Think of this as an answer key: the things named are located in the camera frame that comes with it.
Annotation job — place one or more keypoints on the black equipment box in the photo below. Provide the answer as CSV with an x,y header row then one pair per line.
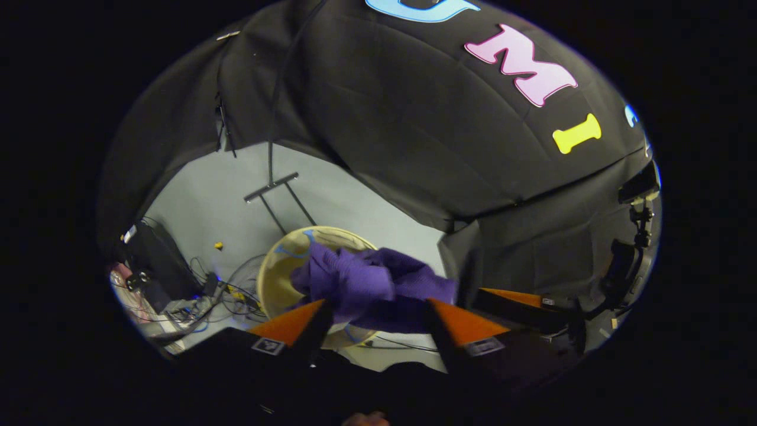
x,y
159,260

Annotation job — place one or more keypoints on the purple knit cardigan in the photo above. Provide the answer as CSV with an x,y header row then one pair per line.
x,y
366,284

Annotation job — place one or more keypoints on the beige laundry hamper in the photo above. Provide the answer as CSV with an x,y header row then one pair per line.
x,y
278,284

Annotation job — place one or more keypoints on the black camera on stand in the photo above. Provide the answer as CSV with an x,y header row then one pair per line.
x,y
639,186

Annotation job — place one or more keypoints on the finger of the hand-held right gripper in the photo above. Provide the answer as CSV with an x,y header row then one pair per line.
x,y
532,313

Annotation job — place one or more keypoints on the black clothes rack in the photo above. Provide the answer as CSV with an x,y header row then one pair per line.
x,y
271,185

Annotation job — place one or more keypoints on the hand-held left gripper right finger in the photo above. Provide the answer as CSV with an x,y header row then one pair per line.
x,y
440,337

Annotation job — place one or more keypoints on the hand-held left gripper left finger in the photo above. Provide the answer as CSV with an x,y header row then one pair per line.
x,y
316,331

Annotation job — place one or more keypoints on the black backdrop cloth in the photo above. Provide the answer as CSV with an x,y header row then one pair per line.
x,y
384,118

